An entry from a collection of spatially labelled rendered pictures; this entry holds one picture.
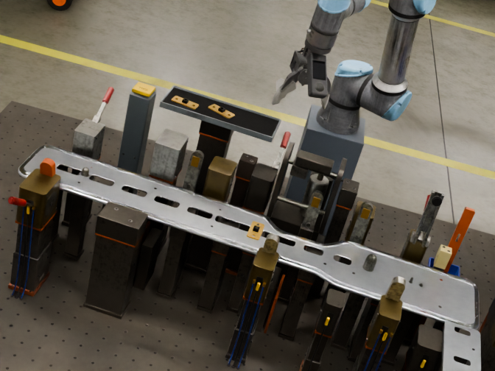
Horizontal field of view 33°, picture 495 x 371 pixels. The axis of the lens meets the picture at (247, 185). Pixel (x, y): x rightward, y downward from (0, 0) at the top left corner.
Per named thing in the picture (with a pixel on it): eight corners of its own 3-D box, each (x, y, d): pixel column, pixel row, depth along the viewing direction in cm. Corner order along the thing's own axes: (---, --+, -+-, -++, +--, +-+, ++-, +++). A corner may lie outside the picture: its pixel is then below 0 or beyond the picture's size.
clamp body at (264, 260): (220, 364, 235) (248, 270, 217) (230, 338, 245) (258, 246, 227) (242, 372, 235) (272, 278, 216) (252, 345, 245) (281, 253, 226)
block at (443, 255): (400, 341, 261) (440, 249, 242) (401, 333, 264) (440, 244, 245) (410, 344, 261) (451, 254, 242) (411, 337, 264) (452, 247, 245)
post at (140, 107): (108, 206, 286) (127, 93, 262) (116, 195, 292) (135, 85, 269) (129, 213, 285) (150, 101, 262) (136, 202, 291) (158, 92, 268)
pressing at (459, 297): (9, 178, 237) (9, 174, 236) (43, 143, 256) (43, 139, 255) (479, 334, 226) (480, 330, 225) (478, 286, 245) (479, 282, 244)
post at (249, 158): (212, 261, 273) (239, 159, 252) (216, 252, 278) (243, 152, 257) (227, 266, 273) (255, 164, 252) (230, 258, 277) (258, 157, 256)
